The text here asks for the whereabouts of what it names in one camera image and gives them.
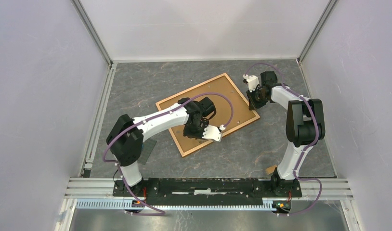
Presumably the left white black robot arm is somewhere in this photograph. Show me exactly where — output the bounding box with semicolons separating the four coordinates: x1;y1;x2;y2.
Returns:
103;97;225;196

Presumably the slotted cable duct rail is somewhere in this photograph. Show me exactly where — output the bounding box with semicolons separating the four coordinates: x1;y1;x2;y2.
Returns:
76;199;276;212

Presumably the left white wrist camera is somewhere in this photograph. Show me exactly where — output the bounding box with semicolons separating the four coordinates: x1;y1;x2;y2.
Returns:
202;125;226;142

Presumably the grey building baseplate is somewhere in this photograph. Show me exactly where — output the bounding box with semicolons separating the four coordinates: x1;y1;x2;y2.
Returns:
138;138;157;165

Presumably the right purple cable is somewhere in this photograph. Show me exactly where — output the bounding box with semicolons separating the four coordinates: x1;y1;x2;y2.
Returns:
243;62;323;218

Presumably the small cardboard block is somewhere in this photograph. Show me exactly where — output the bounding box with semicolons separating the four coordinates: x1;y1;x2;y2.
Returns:
265;165;277;175

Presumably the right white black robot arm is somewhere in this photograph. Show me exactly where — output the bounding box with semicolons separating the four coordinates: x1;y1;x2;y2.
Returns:
243;71;326;196

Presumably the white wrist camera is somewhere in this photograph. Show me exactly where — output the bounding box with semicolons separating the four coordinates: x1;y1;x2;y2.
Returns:
243;74;260;93
202;125;226;142

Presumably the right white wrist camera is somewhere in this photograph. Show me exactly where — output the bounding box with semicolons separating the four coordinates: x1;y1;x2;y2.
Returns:
243;74;260;93

